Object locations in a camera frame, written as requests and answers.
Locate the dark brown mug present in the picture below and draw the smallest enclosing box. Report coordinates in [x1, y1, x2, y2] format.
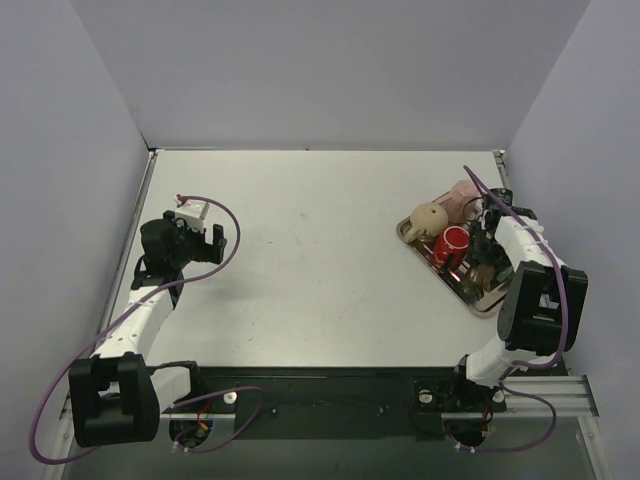
[462, 263, 495, 296]

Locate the red mug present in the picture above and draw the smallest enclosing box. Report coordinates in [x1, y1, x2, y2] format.
[432, 225, 470, 270]

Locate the pink faceted mug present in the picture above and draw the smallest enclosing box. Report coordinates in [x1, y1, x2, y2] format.
[435, 180, 481, 223]

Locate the beige round mug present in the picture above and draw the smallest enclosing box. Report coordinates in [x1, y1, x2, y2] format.
[404, 202, 449, 243]

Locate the green mug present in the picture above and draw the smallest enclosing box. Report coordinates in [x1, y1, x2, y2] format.
[495, 266, 512, 283]

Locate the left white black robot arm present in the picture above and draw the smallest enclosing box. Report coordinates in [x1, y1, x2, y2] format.
[68, 201, 227, 448]

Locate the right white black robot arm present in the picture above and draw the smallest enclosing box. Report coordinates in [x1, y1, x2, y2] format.
[446, 188, 588, 409]

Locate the metal tray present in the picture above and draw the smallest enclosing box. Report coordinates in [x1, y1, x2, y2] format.
[396, 196, 513, 317]

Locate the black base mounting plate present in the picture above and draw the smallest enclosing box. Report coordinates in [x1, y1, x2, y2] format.
[161, 367, 506, 448]

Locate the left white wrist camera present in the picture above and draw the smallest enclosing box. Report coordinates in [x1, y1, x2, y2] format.
[174, 195, 209, 234]

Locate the aluminium front rail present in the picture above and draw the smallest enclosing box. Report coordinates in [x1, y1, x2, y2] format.
[60, 374, 599, 420]

